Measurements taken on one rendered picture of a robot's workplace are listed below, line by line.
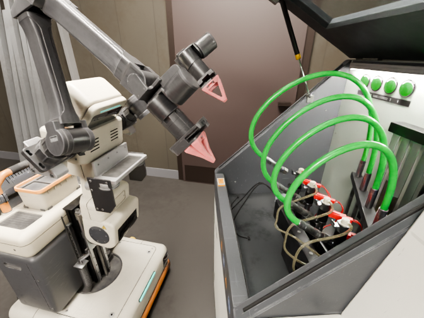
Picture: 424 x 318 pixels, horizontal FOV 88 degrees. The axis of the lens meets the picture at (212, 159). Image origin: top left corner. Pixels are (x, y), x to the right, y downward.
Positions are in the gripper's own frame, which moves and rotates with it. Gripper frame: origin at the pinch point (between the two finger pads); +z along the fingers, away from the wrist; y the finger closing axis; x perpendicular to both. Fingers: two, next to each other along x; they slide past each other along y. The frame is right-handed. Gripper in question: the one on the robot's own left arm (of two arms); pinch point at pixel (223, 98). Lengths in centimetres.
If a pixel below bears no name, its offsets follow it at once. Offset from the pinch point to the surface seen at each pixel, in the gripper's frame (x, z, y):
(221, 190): 25.6, 26.3, 11.8
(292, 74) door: -60, 13, 145
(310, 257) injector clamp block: 10, 48, -21
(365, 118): -19.9, 25.9, -24.8
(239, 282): 27, 39, -28
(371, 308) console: 4, 49, -40
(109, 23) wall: 38, -149, 156
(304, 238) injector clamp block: 9, 47, -15
